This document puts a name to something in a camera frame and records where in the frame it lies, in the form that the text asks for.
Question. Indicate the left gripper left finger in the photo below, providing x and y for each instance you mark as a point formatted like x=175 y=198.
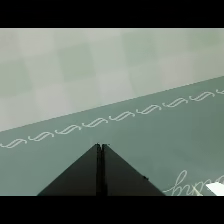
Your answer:
x=78 y=180

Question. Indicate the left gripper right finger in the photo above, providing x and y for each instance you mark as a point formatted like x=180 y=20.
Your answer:
x=125 y=180

